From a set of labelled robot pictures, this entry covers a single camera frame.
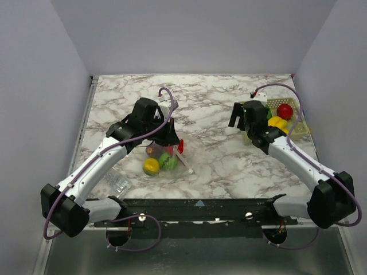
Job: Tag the clear zip top bag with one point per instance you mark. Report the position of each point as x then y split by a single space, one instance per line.
189 162

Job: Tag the beige plastic basket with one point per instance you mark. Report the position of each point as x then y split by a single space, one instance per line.
301 127

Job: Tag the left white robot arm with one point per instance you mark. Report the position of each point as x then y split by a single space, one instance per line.
66 206

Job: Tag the green bell pepper toy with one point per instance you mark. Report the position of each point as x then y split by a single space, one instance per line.
269 113

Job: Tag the yellow banana bunch toy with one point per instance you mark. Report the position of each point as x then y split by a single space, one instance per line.
279 123

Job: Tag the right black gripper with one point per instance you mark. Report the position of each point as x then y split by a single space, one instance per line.
241 115

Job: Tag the green watermelon toy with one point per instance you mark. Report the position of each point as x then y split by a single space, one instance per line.
167 161

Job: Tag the purple mangosteen toy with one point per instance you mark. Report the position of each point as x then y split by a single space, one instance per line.
153 151

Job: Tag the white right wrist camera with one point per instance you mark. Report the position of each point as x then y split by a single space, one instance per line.
259 96

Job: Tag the yellow lemon toy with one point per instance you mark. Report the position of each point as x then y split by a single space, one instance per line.
151 166

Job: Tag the aluminium extrusion rail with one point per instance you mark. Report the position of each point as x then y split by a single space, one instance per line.
322 225

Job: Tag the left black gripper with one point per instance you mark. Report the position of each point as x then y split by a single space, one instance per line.
170 133

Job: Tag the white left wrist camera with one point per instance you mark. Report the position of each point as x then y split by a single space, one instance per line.
165 105

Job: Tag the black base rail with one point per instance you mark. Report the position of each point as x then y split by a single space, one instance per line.
195 218

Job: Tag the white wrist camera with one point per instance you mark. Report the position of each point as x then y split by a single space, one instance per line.
259 96
165 105

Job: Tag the red bell pepper toy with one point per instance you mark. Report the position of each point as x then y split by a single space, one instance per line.
180 147

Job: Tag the red pomegranate toy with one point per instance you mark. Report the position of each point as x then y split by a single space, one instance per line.
285 111

